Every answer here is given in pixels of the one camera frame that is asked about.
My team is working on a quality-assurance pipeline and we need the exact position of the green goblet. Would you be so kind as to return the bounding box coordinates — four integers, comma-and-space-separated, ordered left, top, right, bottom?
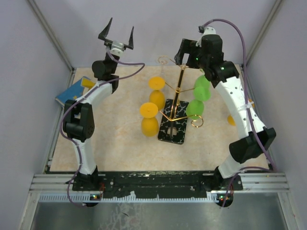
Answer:
193, 75, 211, 102
186, 99, 204, 119

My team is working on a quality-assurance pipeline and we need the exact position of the orange goblet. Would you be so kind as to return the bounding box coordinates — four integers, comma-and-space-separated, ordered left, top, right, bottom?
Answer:
148, 76, 165, 110
226, 98, 255, 127
140, 102, 159, 137

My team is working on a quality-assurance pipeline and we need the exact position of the gold wine glass rack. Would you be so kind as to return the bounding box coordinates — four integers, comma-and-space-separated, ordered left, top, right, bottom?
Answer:
157, 64, 204, 145

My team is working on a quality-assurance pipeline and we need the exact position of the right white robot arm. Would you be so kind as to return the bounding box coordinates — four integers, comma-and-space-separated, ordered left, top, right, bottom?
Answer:
175, 34, 276, 191

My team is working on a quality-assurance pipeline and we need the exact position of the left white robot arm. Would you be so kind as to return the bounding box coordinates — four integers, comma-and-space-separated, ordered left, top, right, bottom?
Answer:
61, 23, 133, 191

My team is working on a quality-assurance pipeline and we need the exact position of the blue yellow box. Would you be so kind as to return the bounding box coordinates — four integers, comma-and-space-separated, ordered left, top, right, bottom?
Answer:
55, 76, 95, 107

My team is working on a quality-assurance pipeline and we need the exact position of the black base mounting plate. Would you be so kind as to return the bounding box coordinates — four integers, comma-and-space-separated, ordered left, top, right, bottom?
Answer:
72, 170, 243, 199

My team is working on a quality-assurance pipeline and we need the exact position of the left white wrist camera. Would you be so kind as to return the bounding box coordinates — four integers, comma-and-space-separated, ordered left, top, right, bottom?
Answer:
110, 41, 126, 58

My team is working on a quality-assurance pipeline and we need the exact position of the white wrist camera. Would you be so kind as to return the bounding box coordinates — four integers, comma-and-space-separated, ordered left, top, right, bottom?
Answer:
110, 41, 126, 58
196, 25, 216, 47

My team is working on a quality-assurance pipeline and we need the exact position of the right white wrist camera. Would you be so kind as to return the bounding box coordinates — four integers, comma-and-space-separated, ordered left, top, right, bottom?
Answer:
196, 25, 216, 47

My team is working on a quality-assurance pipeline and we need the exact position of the aluminium frame rail front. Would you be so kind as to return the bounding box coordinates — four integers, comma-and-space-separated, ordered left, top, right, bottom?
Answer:
30, 172, 289, 193

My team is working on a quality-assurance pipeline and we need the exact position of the white cable duct strip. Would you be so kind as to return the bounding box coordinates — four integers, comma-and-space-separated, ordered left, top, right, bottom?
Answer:
39, 192, 225, 203

